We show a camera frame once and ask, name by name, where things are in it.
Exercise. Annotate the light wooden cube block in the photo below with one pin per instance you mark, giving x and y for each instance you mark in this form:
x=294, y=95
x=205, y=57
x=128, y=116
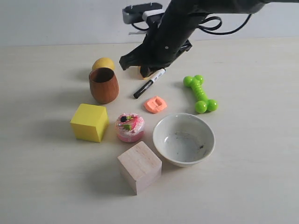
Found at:
x=140, y=167

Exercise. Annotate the yellow lemon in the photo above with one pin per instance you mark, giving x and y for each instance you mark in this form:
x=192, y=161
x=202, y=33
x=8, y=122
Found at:
x=103, y=62

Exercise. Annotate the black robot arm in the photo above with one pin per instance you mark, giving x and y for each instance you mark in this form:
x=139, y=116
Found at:
x=202, y=9

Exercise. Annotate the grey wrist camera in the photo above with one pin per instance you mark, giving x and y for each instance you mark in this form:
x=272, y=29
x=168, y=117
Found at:
x=138, y=13

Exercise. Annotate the green bone dog toy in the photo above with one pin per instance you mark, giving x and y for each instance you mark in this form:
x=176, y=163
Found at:
x=203, y=103

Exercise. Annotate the orange soft clay lump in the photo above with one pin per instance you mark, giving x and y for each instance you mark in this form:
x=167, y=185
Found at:
x=155, y=104

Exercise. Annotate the white ceramic bowl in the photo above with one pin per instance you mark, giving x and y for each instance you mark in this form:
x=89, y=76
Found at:
x=183, y=139

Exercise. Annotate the black white marker pen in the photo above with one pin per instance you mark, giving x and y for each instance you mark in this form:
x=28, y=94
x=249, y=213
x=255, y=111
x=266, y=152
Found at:
x=156, y=75

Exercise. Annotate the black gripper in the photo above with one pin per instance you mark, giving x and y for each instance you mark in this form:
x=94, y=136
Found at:
x=168, y=32

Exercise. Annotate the pink toy cake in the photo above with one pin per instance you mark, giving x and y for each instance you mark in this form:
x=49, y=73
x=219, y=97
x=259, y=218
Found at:
x=129, y=127

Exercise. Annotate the yellow cheese wedge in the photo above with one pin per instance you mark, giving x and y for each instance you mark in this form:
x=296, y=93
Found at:
x=144, y=72

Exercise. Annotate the yellow cube block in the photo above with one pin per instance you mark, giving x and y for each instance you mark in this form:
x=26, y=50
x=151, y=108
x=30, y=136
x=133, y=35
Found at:
x=89, y=122

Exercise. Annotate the brown wooden cup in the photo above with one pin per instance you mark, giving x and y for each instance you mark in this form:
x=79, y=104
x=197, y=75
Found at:
x=103, y=84

